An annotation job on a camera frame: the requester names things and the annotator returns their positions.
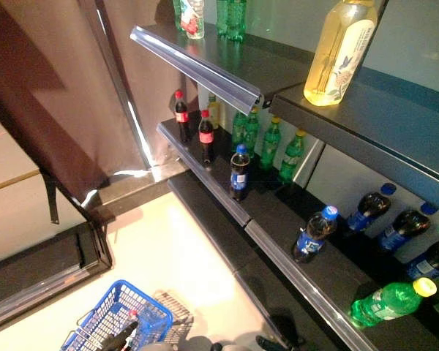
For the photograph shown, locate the small yellow tea bottle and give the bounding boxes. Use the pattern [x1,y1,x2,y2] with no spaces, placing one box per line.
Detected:
[206,94,221,129]

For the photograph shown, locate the dark end base plinth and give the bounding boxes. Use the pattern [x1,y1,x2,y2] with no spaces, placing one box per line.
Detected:
[83,160,187,220]

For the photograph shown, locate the blue plastic shopping basket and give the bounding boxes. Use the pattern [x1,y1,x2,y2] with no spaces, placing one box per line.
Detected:
[60,279,175,351]

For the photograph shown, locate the row of green sprite bottles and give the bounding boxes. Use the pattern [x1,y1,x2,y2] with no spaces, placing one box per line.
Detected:
[231,111,248,147]

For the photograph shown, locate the large yellow tea bottle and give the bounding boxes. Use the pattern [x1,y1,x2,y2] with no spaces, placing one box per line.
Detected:
[302,0,380,107]

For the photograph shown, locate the clear water bottle red label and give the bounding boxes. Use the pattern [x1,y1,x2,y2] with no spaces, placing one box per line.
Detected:
[179,0,206,40]

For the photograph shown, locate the cola bottle red cap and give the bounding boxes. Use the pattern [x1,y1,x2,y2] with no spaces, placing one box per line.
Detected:
[198,108,216,164]
[173,90,192,143]

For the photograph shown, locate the black base plinth board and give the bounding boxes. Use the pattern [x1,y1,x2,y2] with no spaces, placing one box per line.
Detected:
[167,171,337,351]

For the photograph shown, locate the black shelf board clear rail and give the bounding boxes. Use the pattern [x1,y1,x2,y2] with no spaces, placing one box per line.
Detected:
[244,182,439,351]
[156,109,297,227]
[130,22,318,117]

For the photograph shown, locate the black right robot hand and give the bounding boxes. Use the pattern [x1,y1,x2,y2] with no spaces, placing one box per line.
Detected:
[255,334,299,351]

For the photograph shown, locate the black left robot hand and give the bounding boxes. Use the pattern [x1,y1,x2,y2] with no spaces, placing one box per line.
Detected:
[101,320,139,351]

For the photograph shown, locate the shiny metal upright post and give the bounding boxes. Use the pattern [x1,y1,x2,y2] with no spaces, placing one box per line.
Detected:
[78,0,158,180]

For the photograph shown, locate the black low shelf unit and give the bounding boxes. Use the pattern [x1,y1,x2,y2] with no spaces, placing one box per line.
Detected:
[0,222,113,325]

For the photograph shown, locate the wooden trim strip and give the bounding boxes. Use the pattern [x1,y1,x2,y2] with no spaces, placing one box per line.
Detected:
[0,169,41,195]

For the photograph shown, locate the black shelf board without rail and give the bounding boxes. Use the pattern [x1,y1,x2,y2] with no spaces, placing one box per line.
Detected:
[269,65,439,219]

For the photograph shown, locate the brown end panel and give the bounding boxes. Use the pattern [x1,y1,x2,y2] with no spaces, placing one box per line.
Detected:
[0,0,198,220]

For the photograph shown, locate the black hanging strap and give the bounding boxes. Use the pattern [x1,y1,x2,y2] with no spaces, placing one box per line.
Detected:
[42,175,61,224]

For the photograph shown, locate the clear water bottle red cap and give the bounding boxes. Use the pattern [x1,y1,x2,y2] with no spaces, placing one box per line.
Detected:
[122,309,142,351]

